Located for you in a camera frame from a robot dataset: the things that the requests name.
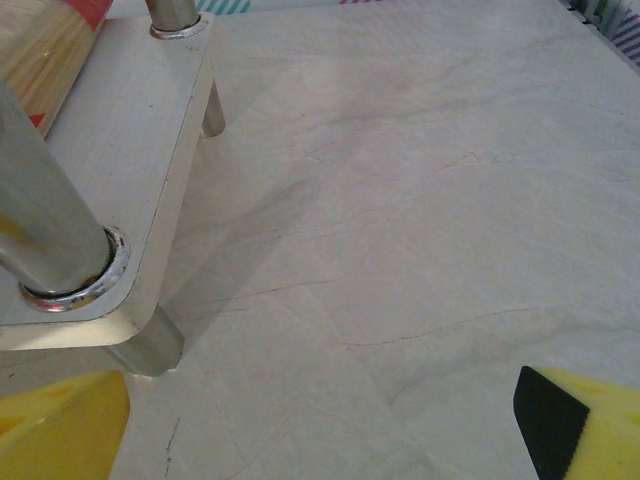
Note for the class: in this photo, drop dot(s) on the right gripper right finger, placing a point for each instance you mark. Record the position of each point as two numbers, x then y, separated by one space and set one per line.
590 440

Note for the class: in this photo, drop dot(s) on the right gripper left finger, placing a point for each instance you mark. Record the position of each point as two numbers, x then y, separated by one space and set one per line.
55 430

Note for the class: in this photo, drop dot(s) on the red spaghetti bag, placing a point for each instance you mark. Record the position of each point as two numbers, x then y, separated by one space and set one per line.
40 60

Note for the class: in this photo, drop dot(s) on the two-tier metal shelf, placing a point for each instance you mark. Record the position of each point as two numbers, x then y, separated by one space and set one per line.
125 125

